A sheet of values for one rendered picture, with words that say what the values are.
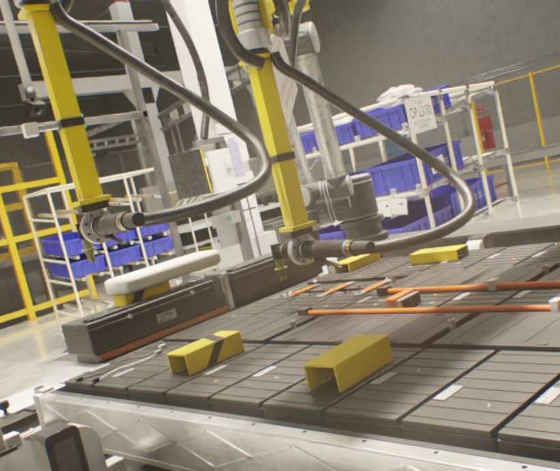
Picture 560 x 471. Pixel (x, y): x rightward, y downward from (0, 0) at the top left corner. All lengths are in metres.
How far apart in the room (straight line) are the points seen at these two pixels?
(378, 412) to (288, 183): 1.01
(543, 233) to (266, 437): 2.17
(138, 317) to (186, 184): 2.67
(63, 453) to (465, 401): 0.72
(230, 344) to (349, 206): 2.19
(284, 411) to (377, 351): 0.19
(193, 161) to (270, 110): 2.71
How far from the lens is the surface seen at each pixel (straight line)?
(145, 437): 1.40
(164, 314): 2.02
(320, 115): 3.43
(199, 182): 4.60
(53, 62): 1.85
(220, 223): 4.76
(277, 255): 2.08
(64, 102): 1.83
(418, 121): 4.49
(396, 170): 4.56
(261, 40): 1.93
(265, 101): 1.92
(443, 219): 4.83
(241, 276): 2.19
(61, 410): 1.68
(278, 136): 1.91
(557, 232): 3.07
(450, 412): 0.98
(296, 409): 1.13
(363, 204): 3.63
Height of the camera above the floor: 1.37
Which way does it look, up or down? 6 degrees down
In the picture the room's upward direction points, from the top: 13 degrees counter-clockwise
